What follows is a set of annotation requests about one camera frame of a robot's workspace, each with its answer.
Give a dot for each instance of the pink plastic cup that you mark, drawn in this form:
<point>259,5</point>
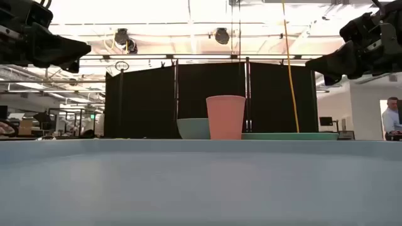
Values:
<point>225,117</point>

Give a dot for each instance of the green plastic plate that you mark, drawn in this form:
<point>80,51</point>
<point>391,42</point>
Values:
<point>292,136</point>

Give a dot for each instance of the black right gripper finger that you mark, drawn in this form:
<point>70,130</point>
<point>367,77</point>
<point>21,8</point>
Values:
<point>331,80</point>
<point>337,62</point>

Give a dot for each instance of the small black monitor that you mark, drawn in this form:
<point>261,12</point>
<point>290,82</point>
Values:
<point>326,121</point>

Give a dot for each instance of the blue plastic bowl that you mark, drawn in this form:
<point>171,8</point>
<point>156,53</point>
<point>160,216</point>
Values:
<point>193,129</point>

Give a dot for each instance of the black ceiling spotlight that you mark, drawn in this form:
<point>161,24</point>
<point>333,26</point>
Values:
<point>222,36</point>
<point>123,37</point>

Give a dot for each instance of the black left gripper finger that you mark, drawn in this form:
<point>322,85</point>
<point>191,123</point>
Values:
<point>59,50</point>
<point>73,67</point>

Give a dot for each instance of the person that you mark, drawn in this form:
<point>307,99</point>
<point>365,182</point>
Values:
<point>392,119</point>

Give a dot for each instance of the brown cardboard box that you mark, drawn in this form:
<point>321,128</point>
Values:
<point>25,127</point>

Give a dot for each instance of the black folding partition screen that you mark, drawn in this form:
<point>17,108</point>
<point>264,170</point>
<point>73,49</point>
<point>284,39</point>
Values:
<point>144,103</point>

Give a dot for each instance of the horizontal metal frame bar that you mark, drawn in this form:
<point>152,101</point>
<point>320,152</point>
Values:
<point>201,56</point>

